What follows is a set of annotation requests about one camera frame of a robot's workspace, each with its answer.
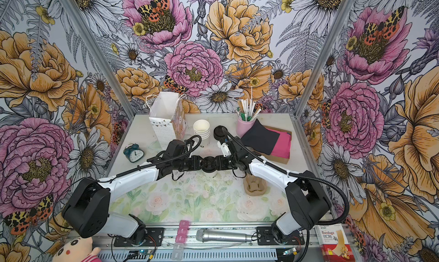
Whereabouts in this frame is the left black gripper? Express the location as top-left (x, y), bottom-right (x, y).
top-left (173, 156), bottom-right (208, 172)

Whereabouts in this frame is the black cup lid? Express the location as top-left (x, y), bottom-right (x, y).
top-left (201, 156), bottom-right (217, 174)

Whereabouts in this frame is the brown pulp cup carrier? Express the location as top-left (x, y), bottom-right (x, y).
top-left (244, 175), bottom-right (268, 196)

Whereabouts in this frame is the white cartoon gift bag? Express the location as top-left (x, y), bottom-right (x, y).
top-left (146, 92), bottom-right (186, 150)

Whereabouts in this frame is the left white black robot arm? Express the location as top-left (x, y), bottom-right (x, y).
top-left (62, 135), bottom-right (202, 246)

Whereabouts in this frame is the stack of black cup lids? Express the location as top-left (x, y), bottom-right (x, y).
top-left (214, 126), bottom-right (228, 142)

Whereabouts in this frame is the stack of white paper cups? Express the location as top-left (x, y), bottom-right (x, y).
top-left (193, 119), bottom-right (210, 147)

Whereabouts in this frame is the pink straw holder cup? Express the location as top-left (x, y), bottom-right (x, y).
top-left (236, 118), bottom-right (256, 137)

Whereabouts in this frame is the black napkin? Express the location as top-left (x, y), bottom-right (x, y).
top-left (241, 120), bottom-right (280, 155)

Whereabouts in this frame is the bundle of wrapped straws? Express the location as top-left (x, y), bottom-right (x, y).
top-left (237, 88), bottom-right (263, 122)

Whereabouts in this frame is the teal alarm clock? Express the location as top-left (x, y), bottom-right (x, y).
top-left (123, 144), bottom-right (145, 163)

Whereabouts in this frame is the pink napkin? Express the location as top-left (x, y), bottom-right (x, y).
top-left (268, 127), bottom-right (292, 160)

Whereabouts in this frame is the brown cardboard sheet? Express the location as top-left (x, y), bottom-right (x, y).
top-left (265, 154), bottom-right (289, 164)

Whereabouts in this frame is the silver microphone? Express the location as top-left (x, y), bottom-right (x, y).
top-left (196, 229), bottom-right (252, 243)

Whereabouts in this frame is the pink pill organizer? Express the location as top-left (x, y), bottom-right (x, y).
top-left (171, 220), bottom-right (190, 261)

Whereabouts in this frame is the bandage box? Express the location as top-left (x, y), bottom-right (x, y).
top-left (314, 224), bottom-right (356, 262)

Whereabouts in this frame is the plush doll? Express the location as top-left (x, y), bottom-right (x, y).
top-left (53, 237), bottom-right (102, 262)

